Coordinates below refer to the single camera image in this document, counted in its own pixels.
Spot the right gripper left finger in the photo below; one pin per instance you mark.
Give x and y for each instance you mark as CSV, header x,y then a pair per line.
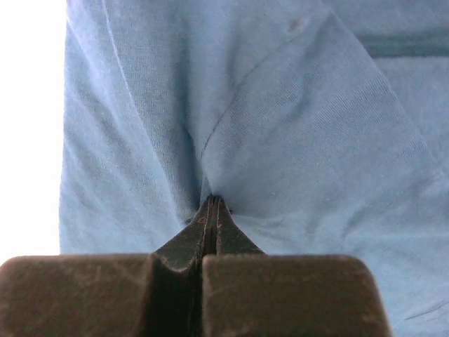
x,y
144,294

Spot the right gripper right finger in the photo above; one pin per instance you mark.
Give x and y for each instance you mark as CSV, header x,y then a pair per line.
x,y
249,293

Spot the teal blue t shirt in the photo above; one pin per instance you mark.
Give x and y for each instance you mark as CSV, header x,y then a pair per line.
x,y
322,124

